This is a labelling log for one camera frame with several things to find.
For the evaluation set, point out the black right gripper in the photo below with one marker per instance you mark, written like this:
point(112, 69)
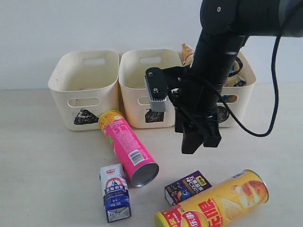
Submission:
point(196, 111)

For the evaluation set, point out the blue noodle packet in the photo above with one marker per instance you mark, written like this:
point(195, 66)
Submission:
point(234, 79)

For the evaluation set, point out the yellow chip can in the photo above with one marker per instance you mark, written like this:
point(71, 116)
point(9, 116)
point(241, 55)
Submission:
point(219, 205)

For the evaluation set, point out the pink chip can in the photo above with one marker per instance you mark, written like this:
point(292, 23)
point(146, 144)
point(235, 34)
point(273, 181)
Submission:
point(138, 163)

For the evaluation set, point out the orange noodle packet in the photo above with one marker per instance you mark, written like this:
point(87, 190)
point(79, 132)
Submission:
point(187, 54)

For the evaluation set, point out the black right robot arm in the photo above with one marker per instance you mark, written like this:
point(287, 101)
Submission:
point(226, 26)

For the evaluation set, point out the purple juice carton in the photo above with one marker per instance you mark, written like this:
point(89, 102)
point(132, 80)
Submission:
point(185, 188)

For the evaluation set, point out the cream bin with circle mark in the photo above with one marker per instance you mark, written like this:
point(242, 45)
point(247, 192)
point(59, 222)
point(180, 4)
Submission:
point(237, 98)

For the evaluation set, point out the cream bin with square mark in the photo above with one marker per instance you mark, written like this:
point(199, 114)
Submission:
point(133, 66)

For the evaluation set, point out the white blue milk carton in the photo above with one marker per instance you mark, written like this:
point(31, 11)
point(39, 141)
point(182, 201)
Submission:
point(115, 193)

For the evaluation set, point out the cream bin with triangle mark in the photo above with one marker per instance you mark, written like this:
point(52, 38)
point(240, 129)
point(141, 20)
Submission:
point(84, 85)

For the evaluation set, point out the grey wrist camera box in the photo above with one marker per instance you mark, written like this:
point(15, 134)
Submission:
point(157, 89)

